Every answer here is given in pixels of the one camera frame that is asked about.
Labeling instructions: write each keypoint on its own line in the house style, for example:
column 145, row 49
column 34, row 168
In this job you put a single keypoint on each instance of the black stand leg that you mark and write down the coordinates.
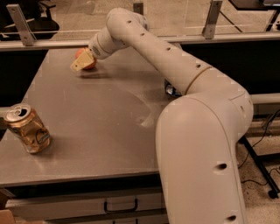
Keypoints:
column 274, row 189

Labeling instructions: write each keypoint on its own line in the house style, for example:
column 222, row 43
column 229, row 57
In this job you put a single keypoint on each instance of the middle metal railing bracket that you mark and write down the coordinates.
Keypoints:
column 138, row 8

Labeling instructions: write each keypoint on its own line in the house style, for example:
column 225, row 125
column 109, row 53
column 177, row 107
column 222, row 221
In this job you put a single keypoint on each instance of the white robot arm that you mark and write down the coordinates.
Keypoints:
column 197, row 133

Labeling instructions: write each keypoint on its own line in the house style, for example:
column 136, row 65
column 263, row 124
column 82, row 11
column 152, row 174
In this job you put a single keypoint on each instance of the dark table in background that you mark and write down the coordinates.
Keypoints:
column 252, row 15

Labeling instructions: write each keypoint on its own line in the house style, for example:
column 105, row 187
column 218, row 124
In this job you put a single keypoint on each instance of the black office chair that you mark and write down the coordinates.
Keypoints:
column 37, row 14

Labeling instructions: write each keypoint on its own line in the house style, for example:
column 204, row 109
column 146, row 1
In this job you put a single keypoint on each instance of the left metal railing bracket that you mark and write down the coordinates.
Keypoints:
column 23, row 29

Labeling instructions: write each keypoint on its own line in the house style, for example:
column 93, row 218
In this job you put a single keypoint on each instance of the right metal railing bracket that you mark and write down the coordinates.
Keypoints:
column 212, row 18

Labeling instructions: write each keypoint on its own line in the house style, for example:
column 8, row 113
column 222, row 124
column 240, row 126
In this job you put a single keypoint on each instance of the blue soda can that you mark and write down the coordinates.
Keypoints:
column 170, row 89

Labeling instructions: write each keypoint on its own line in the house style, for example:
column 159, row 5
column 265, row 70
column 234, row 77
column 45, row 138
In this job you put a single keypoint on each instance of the gold soda can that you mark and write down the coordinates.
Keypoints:
column 24, row 122

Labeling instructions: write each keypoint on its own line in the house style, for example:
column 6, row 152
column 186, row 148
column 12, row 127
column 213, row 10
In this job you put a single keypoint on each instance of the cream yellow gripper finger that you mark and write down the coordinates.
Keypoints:
column 84, row 59

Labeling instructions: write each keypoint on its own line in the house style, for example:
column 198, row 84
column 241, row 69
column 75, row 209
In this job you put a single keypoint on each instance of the grey drawer with black handle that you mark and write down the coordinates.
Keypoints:
column 87, row 204

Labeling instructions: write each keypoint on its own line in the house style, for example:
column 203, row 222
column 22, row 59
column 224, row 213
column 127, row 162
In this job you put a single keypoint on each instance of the metal railing bracket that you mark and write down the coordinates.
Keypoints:
column 23, row 29
column 138, row 8
column 212, row 18

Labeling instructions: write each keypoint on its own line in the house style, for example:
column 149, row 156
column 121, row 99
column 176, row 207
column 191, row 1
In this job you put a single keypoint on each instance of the red apple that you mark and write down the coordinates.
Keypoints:
column 77, row 54

